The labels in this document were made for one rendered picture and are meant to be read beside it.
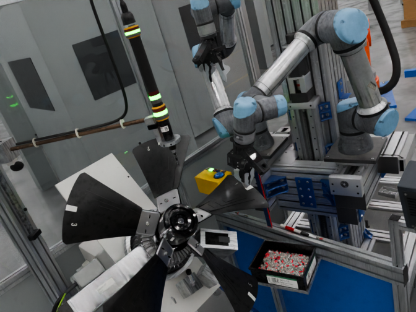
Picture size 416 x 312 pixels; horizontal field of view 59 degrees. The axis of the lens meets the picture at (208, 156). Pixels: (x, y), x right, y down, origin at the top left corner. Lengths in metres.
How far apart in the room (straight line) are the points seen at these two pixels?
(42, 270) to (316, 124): 1.38
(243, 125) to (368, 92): 0.53
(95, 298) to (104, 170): 0.51
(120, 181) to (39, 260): 0.46
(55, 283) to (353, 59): 1.48
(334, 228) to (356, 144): 0.63
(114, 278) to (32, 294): 0.70
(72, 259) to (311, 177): 1.21
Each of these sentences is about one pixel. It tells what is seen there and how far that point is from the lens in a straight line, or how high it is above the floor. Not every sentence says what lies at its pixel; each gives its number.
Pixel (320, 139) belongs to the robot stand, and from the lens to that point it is 1.92.
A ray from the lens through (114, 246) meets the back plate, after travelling 1.44.
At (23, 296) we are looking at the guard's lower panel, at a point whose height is 0.89.
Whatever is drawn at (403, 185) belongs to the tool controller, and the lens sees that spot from 1.17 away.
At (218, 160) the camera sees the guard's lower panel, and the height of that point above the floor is 0.87.
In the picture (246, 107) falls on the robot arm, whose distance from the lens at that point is 1.20.
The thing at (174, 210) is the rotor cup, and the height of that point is 1.25.
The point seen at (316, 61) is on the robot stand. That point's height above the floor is 1.42.
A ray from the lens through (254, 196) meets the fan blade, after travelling 1.39.
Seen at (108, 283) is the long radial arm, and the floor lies 1.12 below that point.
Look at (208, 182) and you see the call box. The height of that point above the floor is 1.06.
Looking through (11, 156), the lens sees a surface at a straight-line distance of 1.47.
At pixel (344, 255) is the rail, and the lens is 1.53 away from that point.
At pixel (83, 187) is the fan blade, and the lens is 1.21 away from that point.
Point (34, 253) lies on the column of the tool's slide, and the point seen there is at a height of 1.12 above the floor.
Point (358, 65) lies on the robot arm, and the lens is 1.48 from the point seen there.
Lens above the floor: 1.86
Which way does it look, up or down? 24 degrees down
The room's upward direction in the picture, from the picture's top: 17 degrees counter-clockwise
